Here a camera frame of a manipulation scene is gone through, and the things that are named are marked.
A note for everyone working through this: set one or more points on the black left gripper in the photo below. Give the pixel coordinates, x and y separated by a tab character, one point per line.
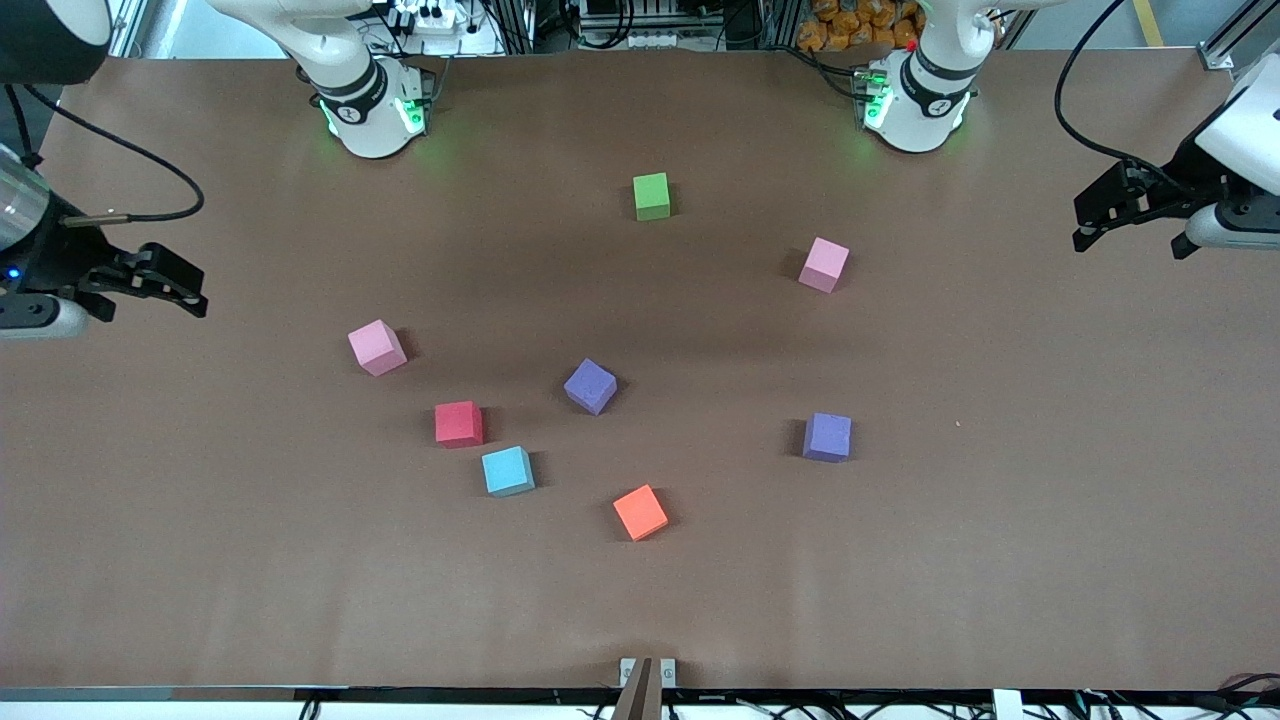
1192	170

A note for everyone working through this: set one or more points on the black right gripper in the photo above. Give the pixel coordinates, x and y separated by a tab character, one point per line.
62	252

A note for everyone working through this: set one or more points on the pink foam block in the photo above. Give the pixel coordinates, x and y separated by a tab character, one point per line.
375	345
825	262

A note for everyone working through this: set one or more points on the red foam block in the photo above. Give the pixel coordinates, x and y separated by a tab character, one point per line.
458	422

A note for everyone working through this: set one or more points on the purple foam block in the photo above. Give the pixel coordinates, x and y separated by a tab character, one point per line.
828	435
590	385

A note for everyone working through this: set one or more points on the light blue foam block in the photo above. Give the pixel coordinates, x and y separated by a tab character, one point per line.
507	470

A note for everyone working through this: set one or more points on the green foam block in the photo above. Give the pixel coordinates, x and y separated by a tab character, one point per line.
651	195

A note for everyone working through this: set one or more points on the bag of orange snacks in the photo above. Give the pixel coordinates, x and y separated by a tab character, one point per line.
850	25

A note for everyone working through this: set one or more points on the white switched power strip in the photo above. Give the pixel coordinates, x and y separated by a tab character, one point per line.
435	15

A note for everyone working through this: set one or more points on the table cover sheet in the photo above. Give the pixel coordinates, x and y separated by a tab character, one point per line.
900	600

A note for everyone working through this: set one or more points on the long white power strip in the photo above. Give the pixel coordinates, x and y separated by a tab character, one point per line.
640	40

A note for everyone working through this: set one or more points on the orange foam block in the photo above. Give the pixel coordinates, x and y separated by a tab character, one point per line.
640	511

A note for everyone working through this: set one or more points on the aluminium frame profile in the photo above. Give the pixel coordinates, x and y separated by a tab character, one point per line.
128	30
1215	55

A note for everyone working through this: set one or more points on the metal table edge rail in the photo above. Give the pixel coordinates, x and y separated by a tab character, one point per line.
200	693

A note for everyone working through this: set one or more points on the black frame post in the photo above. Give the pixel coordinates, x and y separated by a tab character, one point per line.
515	30

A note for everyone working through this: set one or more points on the grey metal bracket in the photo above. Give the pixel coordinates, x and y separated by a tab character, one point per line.
627	672

